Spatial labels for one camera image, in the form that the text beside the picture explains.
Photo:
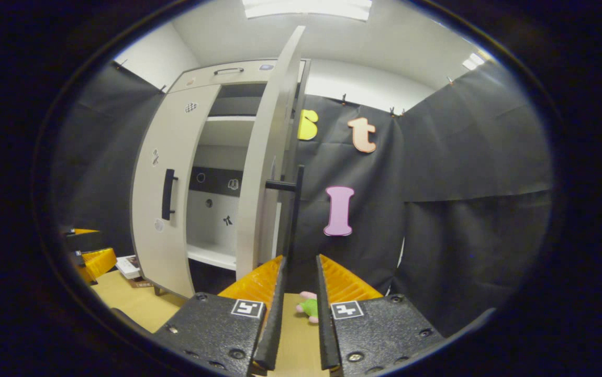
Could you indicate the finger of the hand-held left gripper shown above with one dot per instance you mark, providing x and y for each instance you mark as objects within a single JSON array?
[
  {"x": 85, "y": 241},
  {"x": 97, "y": 262}
]

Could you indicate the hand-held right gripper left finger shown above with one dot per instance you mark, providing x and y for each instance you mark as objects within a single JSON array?
[{"x": 276, "y": 324}]

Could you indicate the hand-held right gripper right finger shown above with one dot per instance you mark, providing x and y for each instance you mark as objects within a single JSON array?
[{"x": 323, "y": 324}]

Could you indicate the double-door shoe cabinet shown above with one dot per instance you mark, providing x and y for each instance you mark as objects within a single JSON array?
[{"x": 212, "y": 220}]

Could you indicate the beige shoe cabinet door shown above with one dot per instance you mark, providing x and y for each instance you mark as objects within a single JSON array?
[
  {"x": 262, "y": 157},
  {"x": 175, "y": 136}
]

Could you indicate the white cabinet shelf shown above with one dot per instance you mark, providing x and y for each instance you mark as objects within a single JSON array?
[
  {"x": 212, "y": 255},
  {"x": 227, "y": 131}
]

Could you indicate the beige cabinet drawer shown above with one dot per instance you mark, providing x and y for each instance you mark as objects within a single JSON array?
[{"x": 201, "y": 78}]

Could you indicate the green and pink plush toy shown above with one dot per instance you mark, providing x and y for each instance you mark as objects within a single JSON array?
[{"x": 310, "y": 308}]

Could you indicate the printed booklet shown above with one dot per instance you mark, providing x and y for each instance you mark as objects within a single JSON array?
[{"x": 128, "y": 266}]

